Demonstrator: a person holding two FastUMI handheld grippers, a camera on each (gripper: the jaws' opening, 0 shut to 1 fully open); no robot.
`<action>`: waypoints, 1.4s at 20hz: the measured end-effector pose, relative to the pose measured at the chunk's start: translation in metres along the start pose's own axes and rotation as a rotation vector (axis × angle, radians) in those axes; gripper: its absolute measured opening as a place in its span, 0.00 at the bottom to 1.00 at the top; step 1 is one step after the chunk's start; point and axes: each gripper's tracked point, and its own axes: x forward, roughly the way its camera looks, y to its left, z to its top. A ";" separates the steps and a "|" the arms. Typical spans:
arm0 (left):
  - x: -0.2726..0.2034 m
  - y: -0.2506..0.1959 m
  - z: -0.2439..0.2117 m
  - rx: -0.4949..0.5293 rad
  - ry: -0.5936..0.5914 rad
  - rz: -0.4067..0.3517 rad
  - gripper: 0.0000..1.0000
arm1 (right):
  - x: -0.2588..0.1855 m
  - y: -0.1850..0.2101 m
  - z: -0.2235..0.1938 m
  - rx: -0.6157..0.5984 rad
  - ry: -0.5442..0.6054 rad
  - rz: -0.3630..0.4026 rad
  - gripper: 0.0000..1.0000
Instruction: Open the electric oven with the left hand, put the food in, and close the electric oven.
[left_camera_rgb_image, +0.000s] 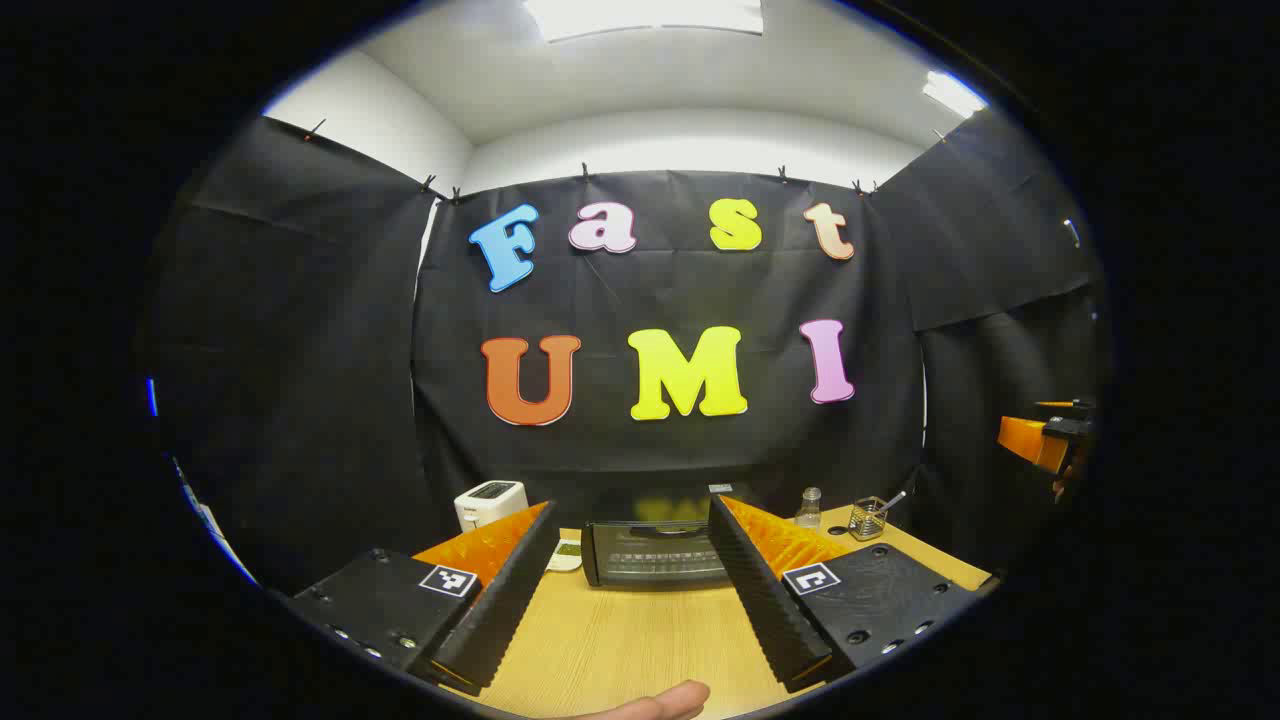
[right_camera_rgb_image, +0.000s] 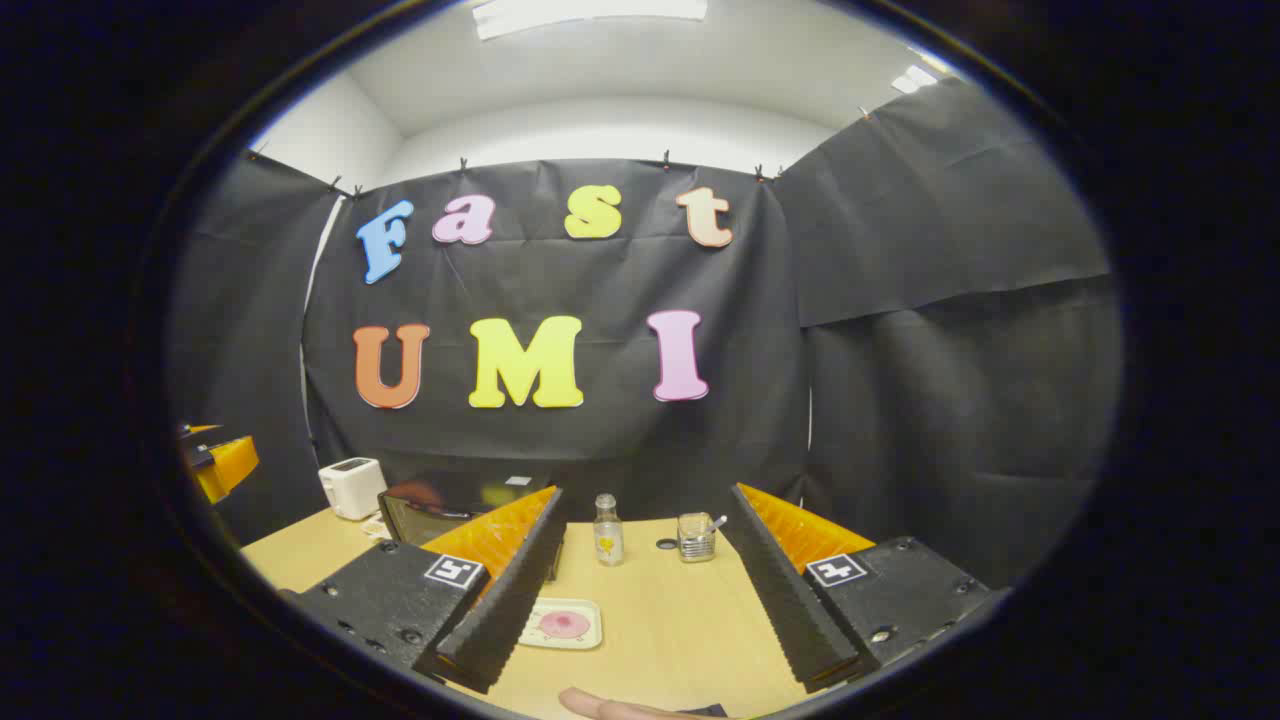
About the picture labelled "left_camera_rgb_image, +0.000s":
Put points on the black backdrop cloth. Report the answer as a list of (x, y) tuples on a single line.
[(300, 350)]

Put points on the white toaster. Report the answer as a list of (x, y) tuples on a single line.
[(488, 505)]

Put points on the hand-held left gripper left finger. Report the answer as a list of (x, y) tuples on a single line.
[(505, 595)]

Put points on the white divided snack tray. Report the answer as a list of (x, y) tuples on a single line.
[(566, 556)]

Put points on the small metal mesh cup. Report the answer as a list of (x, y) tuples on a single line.
[(865, 520)]

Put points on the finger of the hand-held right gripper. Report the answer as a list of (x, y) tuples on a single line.
[(1025, 438)]

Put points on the ceiling light panel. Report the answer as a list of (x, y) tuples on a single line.
[(952, 93), (645, 15)]

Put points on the black electric oven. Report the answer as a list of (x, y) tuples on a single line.
[(650, 560)]

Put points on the metal spoon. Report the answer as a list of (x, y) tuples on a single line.
[(892, 500)]

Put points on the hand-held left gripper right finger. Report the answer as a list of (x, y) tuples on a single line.
[(765, 600)]

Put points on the clear glass bottle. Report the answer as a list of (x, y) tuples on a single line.
[(809, 510)]

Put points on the row of black cloth clips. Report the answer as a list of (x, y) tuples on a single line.
[(585, 172)]

